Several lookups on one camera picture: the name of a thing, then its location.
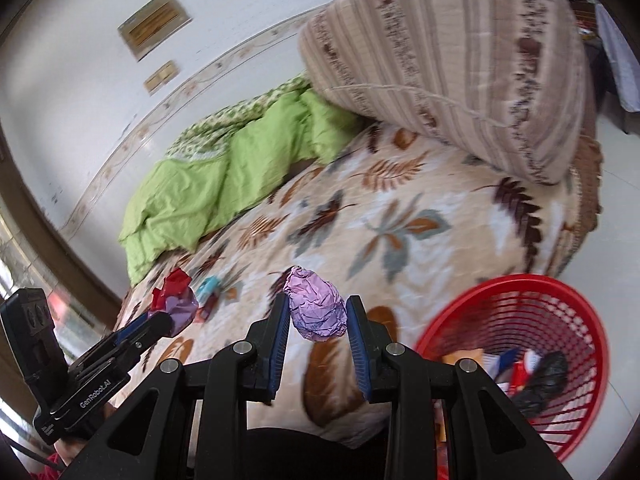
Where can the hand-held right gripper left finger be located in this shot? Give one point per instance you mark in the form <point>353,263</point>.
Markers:
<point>280,345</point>

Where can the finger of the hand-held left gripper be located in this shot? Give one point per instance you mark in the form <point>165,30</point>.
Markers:
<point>134,327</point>
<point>150,332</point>

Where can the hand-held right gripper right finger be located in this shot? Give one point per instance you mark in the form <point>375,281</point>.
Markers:
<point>357,345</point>

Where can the purple wrapper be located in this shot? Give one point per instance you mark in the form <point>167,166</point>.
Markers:
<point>182,307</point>
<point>315,305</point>

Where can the red plastic basket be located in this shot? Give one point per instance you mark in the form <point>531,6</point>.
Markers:
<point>550,300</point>

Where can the person's left forearm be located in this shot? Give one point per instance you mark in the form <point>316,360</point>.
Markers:
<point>50,470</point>

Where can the red crumpled wrapper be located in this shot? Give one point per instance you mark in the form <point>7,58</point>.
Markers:
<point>175,280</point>

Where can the teal wrapper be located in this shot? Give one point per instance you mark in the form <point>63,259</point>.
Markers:
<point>207,287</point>

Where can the leaf printed blanket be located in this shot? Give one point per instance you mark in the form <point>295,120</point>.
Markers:
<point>425,260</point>

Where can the wooden door with glass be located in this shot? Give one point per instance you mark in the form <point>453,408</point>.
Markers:
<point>50,230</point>

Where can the green quilt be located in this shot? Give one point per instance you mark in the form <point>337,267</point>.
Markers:
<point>200,195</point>

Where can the black plastic bag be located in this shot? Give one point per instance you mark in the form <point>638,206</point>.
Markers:
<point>542,375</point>

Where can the striped beige pillow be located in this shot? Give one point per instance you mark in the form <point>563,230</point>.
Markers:
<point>450,50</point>

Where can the white cloth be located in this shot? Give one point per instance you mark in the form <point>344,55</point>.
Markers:
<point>620,60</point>

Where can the beige wall switch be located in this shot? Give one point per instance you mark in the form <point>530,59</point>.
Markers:
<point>161,76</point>

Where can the beige wall panel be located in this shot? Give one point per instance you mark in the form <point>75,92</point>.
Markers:
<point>155,26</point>

